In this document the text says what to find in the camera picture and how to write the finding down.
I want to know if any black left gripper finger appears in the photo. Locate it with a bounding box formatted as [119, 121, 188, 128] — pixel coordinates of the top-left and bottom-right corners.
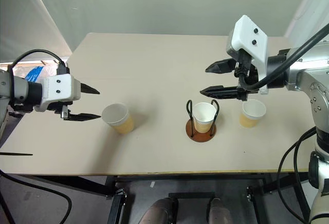
[80, 82, 101, 95]
[63, 112, 102, 122]

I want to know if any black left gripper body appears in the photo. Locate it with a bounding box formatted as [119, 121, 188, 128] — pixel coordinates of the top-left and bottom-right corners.
[52, 99, 75, 120]

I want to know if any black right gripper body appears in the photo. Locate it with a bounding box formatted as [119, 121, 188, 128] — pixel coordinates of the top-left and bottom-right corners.
[232, 50, 260, 101]

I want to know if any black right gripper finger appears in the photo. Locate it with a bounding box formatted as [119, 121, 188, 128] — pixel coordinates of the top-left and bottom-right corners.
[199, 85, 243, 100]
[205, 58, 236, 75]

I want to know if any tan paper cup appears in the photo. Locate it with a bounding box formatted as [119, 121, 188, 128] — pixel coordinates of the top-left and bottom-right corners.
[101, 102, 135, 135]
[239, 99, 267, 128]
[192, 102, 217, 134]

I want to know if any blue printed bag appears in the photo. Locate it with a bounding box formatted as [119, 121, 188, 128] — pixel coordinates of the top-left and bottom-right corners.
[25, 65, 48, 81]

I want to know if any dark rounded shape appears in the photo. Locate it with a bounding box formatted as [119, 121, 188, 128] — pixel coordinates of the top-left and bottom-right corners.
[140, 197, 178, 224]
[207, 197, 232, 224]

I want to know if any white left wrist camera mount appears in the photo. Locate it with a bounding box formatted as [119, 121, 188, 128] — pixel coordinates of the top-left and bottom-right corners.
[33, 73, 82, 113]

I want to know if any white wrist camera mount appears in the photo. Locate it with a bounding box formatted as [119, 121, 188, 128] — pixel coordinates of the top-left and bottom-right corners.
[33, 73, 82, 113]
[226, 15, 268, 96]

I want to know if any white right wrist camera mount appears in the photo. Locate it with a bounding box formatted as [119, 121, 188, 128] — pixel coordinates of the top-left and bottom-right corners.
[226, 15, 268, 96]

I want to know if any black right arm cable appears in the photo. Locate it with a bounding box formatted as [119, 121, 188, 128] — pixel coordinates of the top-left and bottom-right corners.
[235, 23, 329, 91]

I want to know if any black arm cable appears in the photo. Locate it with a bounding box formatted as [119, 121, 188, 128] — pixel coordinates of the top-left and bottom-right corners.
[235, 23, 329, 91]
[7, 49, 69, 81]

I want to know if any black wire cup holder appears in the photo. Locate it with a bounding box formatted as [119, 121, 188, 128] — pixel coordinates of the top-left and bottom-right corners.
[185, 99, 220, 143]

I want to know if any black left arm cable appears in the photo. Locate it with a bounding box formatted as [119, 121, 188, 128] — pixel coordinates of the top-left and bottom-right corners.
[7, 49, 69, 81]

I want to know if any black floor cable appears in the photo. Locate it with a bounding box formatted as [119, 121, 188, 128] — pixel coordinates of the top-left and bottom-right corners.
[0, 169, 73, 224]

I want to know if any black right shoulder cable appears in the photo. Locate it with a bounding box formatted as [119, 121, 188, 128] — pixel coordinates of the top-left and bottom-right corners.
[278, 125, 318, 224]

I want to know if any black metal table frame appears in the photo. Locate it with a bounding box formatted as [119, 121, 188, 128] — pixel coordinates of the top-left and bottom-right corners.
[0, 170, 310, 224]

